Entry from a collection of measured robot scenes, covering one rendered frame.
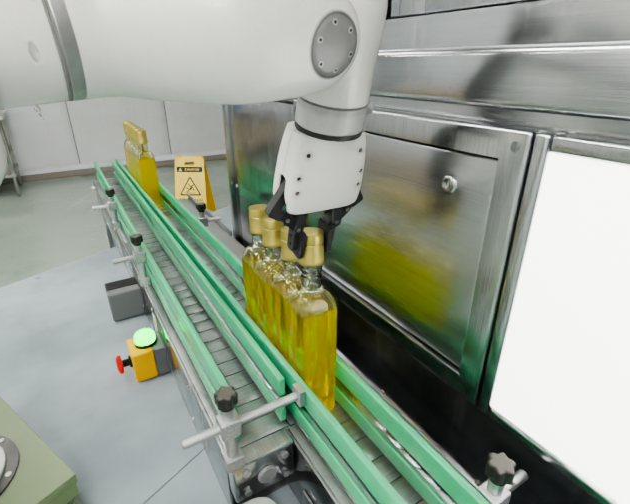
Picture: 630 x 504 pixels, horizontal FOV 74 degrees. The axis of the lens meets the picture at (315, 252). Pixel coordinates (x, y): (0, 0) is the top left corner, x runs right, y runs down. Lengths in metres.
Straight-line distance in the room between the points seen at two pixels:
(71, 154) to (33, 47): 6.16
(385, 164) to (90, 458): 0.70
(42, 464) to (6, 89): 0.59
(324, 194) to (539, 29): 0.26
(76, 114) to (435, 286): 6.05
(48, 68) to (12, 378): 0.92
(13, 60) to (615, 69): 0.42
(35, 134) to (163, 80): 6.12
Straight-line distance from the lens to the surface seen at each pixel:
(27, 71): 0.32
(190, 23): 0.30
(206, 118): 6.71
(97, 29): 0.32
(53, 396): 1.06
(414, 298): 0.61
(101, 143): 6.46
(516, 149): 0.46
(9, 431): 0.87
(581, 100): 0.44
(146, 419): 0.93
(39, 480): 0.78
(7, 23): 0.31
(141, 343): 0.97
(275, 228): 0.63
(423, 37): 0.59
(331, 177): 0.48
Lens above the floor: 1.38
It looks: 24 degrees down
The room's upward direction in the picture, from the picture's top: straight up
